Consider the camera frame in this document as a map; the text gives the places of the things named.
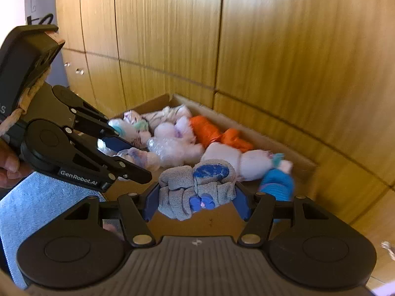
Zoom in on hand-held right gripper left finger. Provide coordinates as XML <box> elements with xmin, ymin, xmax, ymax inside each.
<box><xmin>62</xmin><ymin>183</ymin><xmax>161</xmax><ymax>249</ymax></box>

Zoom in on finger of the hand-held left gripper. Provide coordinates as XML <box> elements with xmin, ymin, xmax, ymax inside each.
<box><xmin>66</xmin><ymin>127</ymin><xmax>153</xmax><ymax>189</ymax></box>
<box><xmin>72</xmin><ymin>106</ymin><xmax>134</xmax><ymax>152</ymax></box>

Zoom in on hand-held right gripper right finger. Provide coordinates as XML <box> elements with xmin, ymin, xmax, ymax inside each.
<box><xmin>233</xmin><ymin>183</ymin><xmax>333</xmax><ymax>249</ymax></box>

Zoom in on plastic-wrapped white sock bundle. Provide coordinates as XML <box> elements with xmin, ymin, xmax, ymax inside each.
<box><xmin>97</xmin><ymin>137</ymin><xmax>161</xmax><ymax>172</ymax></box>

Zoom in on brown cardboard box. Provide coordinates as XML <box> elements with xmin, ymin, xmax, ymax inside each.
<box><xmin>103</xmin><ymin>93</ymin><xmax>318</xmax><ymax>239</ymax></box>

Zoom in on grey sock bundle blue patches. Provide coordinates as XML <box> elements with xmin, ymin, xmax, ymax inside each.
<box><xmin>158</xmin><ymin>160</ymin><xmax>237</xmax><ymax>222</ymax></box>

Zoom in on person's left hand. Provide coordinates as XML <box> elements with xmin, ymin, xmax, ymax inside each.
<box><xmin>0</xmin><ymin>139</ymin><xmax>31</xmax><ymax>189</ymax></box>

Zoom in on white mint sock bundle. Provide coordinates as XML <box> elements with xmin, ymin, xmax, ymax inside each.
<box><xmin>108</xmin><ymin>118</ymin><xmax>152</xmax><ymax>148</ymax></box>

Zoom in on white multicolour sock bundle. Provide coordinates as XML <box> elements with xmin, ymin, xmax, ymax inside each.
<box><xmin>123</xmin><ymin>110</ymin><xmax>143</xmax><ymax>124</ymax></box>

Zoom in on plain white sock bundle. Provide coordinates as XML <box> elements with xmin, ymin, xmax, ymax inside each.
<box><xmin>200</xmin><ymin>142</ymin><xmax>275</xmax><ymax>183</ymax></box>

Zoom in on blue cloth mat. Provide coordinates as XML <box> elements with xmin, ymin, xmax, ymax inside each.
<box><xmin>0</xmin><ymin>171</ymin><xmax>107</xmax><ymax>289</ymax></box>

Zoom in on white purple sock bundle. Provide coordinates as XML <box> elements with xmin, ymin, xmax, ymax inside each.
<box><xmin>147</xmin><ymin>116</ymin><xmax>205</xmax><ymax>166</ymax></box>

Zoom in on white striped sock bundle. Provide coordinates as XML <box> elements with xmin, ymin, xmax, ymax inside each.
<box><xmin>142</xmin><ymin>105</ymin><xmax>192</xmax><ymax>124</ymax></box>

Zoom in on orange sock bundle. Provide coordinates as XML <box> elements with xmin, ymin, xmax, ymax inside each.
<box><xmin>220</xmin><ymin>128</ymin><xmax>254</xmax><ymax>153</ymax></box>
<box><xmin>189</xmin><ymin>115</ymin><xmax>222</xmax><ymax>149</ymax></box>

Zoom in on white printed panel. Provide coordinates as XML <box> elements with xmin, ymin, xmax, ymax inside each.
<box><xmin>24</xmin><ymin>0</ymin><xmax>57</xmax><ymax>27</ymax></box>

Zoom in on wooden wardrobe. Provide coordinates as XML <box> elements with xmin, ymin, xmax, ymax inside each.
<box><xmin>55</xmin><ymin>0</ymin><xmax>395</xmax><ymax>284</ymax></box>

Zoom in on beige cord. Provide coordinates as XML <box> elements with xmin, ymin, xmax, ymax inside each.
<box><xmin>0</xmin><ymin>67</ymin><xmax>52</xmax><ymax>135</ymax></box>

